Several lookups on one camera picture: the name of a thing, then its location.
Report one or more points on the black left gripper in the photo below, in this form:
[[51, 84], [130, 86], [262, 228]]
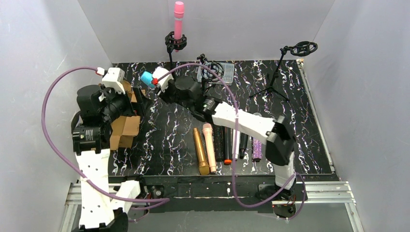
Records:
[[130, 99]]

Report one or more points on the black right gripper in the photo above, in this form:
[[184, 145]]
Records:
[[165, 93]]

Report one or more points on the brown cardboard box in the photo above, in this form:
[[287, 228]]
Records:
[[124, 128]]

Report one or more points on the turquoise blue microphone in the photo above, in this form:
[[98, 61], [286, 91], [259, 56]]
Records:
[[147, 78]]

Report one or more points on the beige microphone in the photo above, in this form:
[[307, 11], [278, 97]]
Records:
[[208, 136]]

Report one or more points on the black round-base microphone stand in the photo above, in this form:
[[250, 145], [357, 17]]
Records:
[[173, 44]]

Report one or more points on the black glitter silver-mesh microphone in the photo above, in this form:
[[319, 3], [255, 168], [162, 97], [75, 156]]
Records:
[[218, 143]]

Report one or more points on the black orange-tipped microphone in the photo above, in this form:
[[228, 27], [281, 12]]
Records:
[[227, 139]]

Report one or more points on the white microphone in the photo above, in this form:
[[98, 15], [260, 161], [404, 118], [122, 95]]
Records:
[[235, 145]]

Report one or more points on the black white-banded microphone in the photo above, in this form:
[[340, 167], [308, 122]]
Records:
[[244, 138]]

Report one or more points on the pink microphone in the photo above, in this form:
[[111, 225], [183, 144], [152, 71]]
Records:
[[178, 15]]

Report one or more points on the gold microphone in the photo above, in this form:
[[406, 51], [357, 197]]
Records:
[[203, 165]]

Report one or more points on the purple glitter microphone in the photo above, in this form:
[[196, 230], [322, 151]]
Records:
[[256, 150]]

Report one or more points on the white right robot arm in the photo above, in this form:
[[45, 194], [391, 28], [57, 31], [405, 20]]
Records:
[[275, 134]]

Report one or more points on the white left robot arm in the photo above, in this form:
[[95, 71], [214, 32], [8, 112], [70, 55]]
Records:
[[99, 107]]

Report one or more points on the clear plastic organizer box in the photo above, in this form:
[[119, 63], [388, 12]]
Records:
[[228, 77]]

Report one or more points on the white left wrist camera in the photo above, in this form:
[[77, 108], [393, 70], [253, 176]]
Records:
[[113, 79]]

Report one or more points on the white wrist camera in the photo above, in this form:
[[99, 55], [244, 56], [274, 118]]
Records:
[[113, 79], [162, 78]]

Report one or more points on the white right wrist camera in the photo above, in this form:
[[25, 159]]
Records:
[[162, 78]]

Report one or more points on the aluminium frame rail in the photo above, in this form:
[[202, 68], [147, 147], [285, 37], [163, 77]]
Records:
[[219, 197]]

